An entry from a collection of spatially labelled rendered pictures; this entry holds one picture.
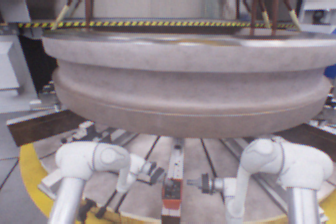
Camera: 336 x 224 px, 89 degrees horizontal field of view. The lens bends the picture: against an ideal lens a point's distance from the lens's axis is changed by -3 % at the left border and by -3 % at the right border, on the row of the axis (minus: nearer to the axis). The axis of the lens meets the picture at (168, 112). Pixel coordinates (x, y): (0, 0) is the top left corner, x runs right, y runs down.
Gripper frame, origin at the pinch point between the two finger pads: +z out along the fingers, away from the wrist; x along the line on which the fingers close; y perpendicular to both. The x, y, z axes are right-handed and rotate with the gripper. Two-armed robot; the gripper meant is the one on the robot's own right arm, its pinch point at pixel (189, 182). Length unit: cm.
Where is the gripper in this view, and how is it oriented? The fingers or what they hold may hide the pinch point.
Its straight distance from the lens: 133.3
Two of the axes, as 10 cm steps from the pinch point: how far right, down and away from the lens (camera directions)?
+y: 0.1, -8.9, -4.6
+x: -1.2, 4.6, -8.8
